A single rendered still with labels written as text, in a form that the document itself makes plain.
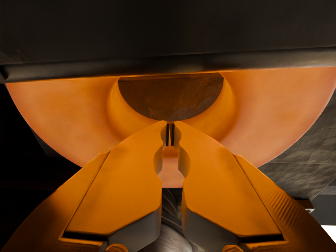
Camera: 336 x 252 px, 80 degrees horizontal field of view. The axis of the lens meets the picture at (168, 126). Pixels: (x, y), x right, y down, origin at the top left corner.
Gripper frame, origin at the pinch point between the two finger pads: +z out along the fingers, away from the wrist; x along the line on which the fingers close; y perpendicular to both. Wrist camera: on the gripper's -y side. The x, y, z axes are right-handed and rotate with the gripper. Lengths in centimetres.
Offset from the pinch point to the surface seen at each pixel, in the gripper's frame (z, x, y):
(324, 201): 513, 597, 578
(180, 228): 7.6, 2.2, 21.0
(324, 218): 452, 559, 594
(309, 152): 7.3, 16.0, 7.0
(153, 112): 5.9, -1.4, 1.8
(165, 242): 4.8, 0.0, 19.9
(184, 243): 7.2, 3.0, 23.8
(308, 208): 16.3, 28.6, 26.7
